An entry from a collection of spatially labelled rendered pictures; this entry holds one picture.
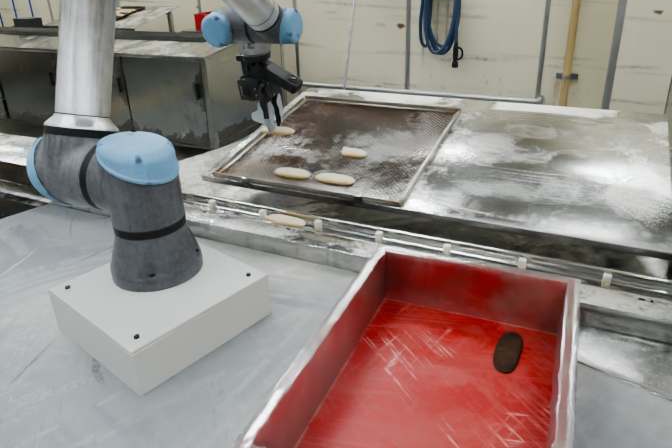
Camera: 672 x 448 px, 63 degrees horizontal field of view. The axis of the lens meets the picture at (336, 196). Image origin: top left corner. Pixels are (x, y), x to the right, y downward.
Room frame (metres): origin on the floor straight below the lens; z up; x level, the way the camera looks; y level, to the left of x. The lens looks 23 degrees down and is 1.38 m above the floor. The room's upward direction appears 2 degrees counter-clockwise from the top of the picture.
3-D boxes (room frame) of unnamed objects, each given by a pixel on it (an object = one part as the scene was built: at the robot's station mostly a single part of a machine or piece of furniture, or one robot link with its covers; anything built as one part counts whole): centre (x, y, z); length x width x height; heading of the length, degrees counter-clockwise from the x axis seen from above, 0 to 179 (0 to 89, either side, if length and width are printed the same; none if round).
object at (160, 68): (4.95, 1.91, 0.51); 3.00 x 1.26 x 1.03; 63
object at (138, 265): (0.83, 0.31, 0.95); 0.15 x 0.15 x 0.10
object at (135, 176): (0.83, 0.32, 1.07); 0.13 x 0.12 x 0.14; 65
